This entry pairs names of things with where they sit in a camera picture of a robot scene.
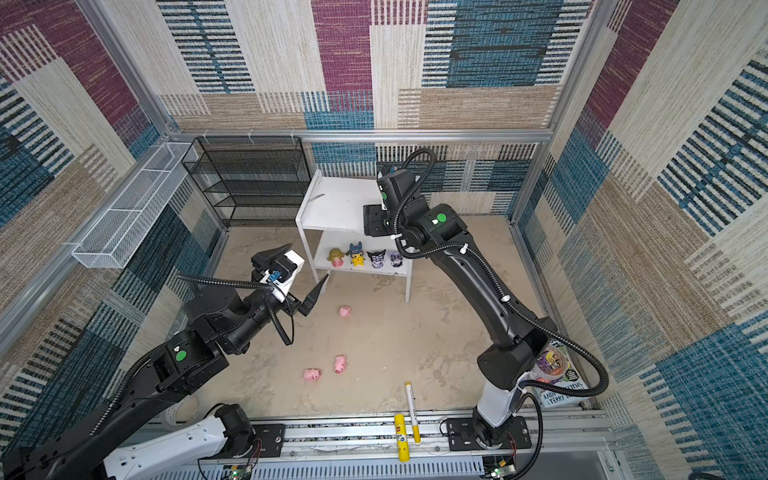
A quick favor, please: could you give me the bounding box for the black-eared figure toy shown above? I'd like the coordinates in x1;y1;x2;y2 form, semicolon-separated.
367;250;387;270

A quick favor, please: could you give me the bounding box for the purple-eared black figure toy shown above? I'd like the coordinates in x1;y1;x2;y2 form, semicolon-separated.
389;250;404;269

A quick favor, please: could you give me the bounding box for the yellow blue figure toy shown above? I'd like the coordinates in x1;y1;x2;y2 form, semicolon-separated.
346;241;365;267

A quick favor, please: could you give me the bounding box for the olive green toy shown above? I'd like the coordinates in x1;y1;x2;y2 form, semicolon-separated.
327;248;345;268

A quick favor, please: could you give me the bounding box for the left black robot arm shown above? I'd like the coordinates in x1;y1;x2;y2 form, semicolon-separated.
3;244;326;479

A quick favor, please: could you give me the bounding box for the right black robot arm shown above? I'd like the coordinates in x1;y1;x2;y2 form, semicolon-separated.
363;148;609;448

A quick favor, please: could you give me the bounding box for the white two-tier shelf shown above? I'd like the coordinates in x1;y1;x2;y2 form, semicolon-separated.
295;170;413;301

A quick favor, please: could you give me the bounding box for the clear tape roll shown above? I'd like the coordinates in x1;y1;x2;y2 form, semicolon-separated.
160;394;200;430

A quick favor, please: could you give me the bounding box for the white yellow marker pen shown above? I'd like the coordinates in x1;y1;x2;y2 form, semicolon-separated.
405;382;421;444

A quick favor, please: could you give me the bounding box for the yellow glue stick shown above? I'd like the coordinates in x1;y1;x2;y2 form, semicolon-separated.
394;414;410;463

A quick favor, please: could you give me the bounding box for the round sticker tape roll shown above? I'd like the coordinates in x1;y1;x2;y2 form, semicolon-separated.
530;346;570;384

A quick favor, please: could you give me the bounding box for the treehouse book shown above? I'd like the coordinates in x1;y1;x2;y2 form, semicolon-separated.
532;340;588;409

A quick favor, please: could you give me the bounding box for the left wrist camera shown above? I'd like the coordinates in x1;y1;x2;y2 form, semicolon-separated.
252;248;305;288

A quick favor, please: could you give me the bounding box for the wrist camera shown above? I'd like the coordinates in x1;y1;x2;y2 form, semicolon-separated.
377;169;416;212
252;248;305;288

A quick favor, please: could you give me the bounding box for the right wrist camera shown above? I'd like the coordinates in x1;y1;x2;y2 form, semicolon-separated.
377;169;416;212

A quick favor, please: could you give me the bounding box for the black wire mesh rack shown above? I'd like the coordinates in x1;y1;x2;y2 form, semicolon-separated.
182;136;312;227

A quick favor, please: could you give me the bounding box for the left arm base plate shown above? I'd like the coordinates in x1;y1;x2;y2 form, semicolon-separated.
249;423;286;461

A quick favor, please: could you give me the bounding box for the white wire mesh basket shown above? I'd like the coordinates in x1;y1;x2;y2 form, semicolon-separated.
72;142;190;269

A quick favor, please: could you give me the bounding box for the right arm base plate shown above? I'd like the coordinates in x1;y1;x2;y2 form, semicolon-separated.
439;416;533;451

